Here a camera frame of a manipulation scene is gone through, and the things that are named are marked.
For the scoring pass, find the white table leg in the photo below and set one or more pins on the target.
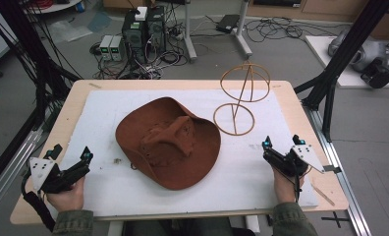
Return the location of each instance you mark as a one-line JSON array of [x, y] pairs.
[[242, 32], [190, 36]]

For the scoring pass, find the brown felt cowboy hat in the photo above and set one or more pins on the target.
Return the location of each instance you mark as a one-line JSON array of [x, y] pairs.
[[169, 170]]

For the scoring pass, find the blue tape roll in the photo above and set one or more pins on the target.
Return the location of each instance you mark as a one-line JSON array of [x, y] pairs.
[[80, 6]]

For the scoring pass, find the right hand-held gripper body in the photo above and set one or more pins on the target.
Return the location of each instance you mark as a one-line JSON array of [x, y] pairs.
[[308, 157]]

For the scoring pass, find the grey rounded machine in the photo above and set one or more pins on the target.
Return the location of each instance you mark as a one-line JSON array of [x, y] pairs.
[[369, 50]]

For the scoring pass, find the person's left hand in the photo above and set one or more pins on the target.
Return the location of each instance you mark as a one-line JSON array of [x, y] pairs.
[[68, 198]]

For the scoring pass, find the black device on platform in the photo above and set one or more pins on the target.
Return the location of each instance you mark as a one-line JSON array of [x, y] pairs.
[[379, 75]]

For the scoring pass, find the black metal frame post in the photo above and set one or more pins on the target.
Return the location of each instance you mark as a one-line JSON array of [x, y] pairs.
[[25, 49], [346, 52]]

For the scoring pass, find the person's right hand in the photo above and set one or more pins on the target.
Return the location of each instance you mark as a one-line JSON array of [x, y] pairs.
[[284, 188]]

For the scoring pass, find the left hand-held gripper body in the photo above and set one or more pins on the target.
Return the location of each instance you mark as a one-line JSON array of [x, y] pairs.
[[40, 172]]

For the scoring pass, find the aluminium rail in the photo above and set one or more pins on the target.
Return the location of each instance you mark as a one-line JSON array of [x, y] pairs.
[[9, 170], [343, 183]]

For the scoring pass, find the grey bench power supply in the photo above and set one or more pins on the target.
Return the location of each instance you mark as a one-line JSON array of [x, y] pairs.
[[105, 47], [118, 48]]

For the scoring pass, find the thin wooden strip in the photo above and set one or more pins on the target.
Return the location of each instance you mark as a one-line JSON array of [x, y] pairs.
[[323, 195]]

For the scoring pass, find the black computer tower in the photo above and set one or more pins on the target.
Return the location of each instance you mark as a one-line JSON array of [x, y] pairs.
[[156, 29], [134, 36]]

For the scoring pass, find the white floor platform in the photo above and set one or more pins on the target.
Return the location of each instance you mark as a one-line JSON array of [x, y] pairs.
[[323, 55]]

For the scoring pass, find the clear plastic sheet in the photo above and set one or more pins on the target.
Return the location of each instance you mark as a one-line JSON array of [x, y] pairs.
[[69, 31]]

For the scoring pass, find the small white box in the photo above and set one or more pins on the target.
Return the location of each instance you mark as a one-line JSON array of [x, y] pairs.
[[141, 13]]

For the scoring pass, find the piece of beige tape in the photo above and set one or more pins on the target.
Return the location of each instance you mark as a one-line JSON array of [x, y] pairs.
[[95, 85]]

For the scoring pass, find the flat black box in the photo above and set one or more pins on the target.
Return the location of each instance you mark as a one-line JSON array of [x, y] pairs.
[[228, 23]]

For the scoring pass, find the white foam mat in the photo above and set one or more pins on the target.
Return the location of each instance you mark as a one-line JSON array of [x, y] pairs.
[[97, 131]]

